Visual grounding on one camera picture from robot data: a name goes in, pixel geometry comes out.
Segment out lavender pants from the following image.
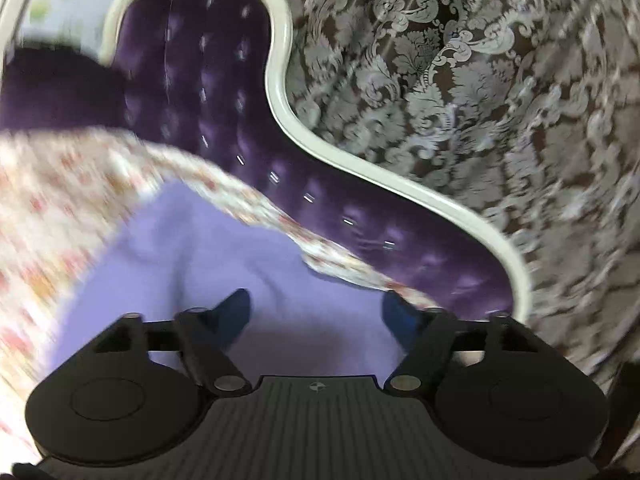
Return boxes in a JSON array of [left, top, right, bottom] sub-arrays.
[[47, 180, 443, 387]]

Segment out floral quilted blanket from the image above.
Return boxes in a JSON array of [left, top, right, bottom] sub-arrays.
[[0, 127, 432, 467]]

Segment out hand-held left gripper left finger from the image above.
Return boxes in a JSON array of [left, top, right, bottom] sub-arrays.
[[94, 288, 253, 395]]

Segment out purple tufted sofa white frame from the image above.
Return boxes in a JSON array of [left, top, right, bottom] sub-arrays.
[[0, 0, 533, 322]]

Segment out brown damask curtain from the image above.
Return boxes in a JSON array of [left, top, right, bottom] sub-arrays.
[[250, 0, 640, 393]]

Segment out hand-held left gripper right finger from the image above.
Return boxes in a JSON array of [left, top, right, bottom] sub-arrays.
[[382, 291, 545, 394]]

